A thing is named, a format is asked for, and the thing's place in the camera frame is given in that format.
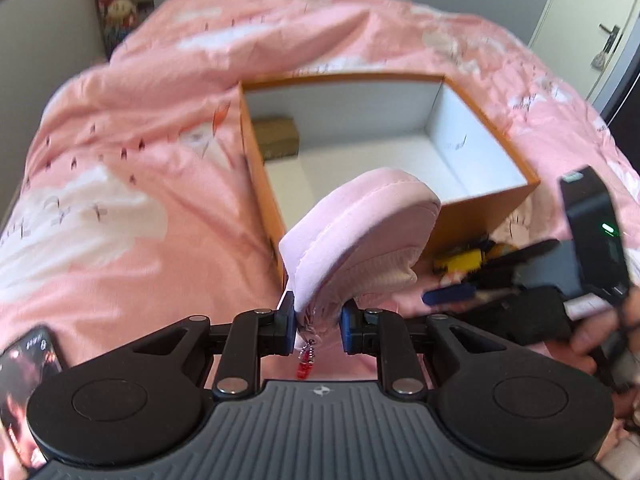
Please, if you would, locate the white door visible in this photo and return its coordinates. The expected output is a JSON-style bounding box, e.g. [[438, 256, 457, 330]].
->
[[527, 0, 640, 106]]

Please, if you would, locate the person's right hand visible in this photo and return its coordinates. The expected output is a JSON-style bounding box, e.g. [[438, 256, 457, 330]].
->
[[547, 290, 640, 428]]

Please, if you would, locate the metal door handle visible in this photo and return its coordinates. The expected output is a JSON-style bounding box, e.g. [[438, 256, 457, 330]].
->
[[590, 24, 622, 70]]

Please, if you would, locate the orange cardboard box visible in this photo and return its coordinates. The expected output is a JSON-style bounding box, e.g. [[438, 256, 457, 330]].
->
[[239, 74, 541, 286]]

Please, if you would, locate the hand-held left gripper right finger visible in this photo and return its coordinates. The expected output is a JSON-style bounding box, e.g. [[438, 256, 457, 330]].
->
[[339, 300, 521, 398]]

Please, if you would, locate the pink printed blanket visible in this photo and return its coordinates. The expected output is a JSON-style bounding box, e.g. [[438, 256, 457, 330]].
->
[[0, 0, 640, 480]]

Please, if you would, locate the pink fabric pouch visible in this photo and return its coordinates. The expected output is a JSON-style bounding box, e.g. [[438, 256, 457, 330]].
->
[[278, 169, 442, 381]]

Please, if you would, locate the small brown cardboard box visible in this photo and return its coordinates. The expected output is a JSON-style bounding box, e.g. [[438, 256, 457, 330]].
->
[[251, 116, 301, 162]]

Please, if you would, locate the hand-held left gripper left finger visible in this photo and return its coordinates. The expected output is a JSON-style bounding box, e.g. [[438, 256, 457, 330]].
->
[[115, 291, 297, 398]]

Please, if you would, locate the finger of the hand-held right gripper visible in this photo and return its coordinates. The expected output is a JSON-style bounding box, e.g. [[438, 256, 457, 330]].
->
[[422, 272, 526, 307], [475, 239, 561, 273]]

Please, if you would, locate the yellow tape measure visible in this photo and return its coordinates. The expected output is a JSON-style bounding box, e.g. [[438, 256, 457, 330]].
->
[[432, 242, 518, 276]]

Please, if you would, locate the stack of plush toys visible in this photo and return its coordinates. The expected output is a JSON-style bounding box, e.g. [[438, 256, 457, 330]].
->
[[94, 0, 141, 56]]

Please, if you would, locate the black smartphone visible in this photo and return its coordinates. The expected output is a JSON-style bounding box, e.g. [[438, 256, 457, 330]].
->
[[0, 324, 68, 471]]

